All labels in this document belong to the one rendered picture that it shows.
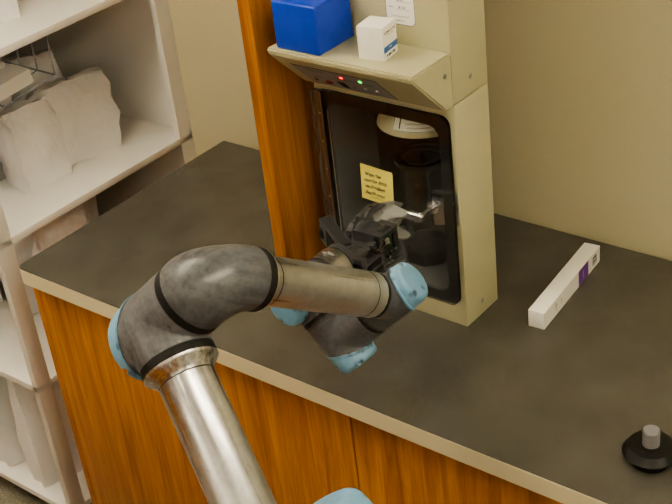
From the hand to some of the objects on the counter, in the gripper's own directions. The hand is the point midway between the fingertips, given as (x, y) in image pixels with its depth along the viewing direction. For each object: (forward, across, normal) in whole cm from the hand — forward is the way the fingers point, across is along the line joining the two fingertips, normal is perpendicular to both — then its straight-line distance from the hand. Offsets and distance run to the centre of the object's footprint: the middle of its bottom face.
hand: (395, 211), depth 232 cm
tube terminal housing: (+18, -26, +6) cm, 32 cm away
